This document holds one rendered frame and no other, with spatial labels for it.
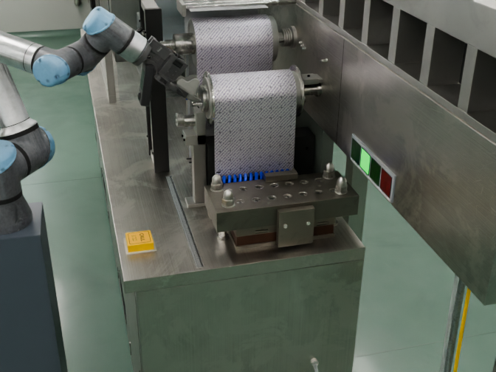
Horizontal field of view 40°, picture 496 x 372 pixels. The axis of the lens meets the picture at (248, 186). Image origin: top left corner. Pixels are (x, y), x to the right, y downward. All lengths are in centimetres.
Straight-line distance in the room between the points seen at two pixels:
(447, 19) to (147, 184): 119
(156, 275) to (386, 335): 149
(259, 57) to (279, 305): 74
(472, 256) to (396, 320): 181
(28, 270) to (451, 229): 121
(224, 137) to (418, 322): 155
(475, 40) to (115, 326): 219
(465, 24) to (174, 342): 112
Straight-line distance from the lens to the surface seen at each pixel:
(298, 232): 185
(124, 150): 246
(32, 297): 212
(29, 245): 202
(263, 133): 193
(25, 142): 206
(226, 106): 187
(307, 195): 187
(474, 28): 129
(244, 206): 180
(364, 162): 172
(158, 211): 205
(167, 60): 181
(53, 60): 171
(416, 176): 150
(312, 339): 203
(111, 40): 177
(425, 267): 351
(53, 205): 405
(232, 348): 197
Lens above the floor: 191
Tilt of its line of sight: 28 degrees down
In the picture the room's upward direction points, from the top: 1 degrees clockwise
